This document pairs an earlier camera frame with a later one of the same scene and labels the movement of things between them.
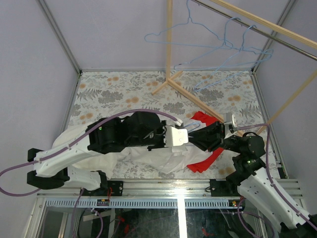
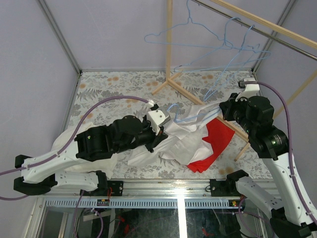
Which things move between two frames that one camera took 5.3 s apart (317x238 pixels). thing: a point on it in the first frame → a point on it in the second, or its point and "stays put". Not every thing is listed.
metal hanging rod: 257,30 stays put
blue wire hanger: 231,45 stays put
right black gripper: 210,137 → 227,106
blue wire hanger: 193,123 → 191,118
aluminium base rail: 191,193 stays put
